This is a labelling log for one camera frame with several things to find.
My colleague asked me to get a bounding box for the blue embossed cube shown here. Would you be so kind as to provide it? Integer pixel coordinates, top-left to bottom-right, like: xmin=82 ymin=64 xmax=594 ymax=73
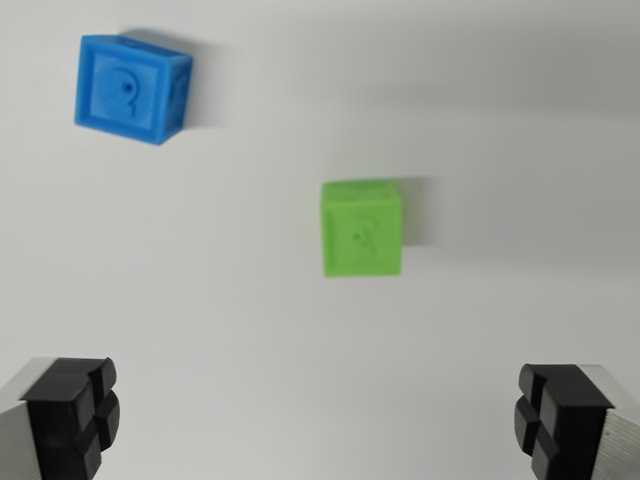
xmin=73 ymin=32 xmax=195 ymax=147

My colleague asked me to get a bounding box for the green embossed cube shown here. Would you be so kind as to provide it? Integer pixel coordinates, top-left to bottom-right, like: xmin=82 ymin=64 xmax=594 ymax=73
xmin=320 ymin=179 xmax=404 ymax=279

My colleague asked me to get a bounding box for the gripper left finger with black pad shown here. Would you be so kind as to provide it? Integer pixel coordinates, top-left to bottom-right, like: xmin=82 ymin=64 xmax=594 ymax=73
xmin=0 ymin=356 xmax=122 ymax=480

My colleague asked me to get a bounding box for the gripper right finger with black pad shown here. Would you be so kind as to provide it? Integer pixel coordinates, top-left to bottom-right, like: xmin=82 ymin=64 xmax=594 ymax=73
xmin=513 ymin=363 xmax=640 ymax=480

